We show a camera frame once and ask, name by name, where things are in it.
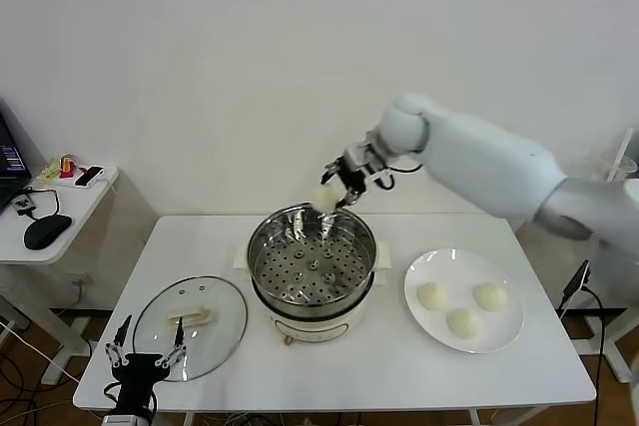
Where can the black laptop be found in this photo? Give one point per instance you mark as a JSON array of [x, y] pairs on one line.
[[10, 156]]

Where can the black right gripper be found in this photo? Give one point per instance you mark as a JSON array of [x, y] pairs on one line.
[[364, 164]]

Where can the white steamed baozi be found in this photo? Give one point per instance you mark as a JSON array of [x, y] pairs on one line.
[[325, 195], [432, 295], [464, 321], [491, 295]]

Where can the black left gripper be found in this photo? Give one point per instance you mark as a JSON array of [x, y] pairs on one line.
[[137, 371]]

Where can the perforated steel steamer basket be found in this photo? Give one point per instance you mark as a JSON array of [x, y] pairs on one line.
[[349, 246]]

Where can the round white plate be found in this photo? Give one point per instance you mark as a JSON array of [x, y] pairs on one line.
[[499, 266]]

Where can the black phone on white base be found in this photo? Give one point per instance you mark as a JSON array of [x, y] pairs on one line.
[[89, 176]]

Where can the white wall socket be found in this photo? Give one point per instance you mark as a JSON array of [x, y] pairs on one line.
[[80, 280]]

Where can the white side table with laptop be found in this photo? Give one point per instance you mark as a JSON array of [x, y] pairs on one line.
[[80, 206]]

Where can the round glass pot lid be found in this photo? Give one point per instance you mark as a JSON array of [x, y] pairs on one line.
[[219, 296]]

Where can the black computer mouse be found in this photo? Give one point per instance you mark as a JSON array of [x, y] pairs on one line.
[[47, 232]]

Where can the black power adapter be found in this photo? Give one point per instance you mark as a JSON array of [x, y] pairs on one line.
[[576, 281]]

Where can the orange and pink small item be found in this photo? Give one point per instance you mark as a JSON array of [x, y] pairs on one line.
[[67, 167]]

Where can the pale yellow packet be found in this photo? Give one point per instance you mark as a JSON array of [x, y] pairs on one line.
[[50, 170]]

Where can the stainless steel steamer pot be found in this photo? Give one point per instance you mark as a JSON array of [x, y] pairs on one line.
[[309, 328]]

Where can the white side table with cup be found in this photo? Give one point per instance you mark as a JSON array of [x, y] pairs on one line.
[[611, 346]]

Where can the plastic cup with straw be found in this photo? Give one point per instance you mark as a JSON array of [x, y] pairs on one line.
[[623, 146]]

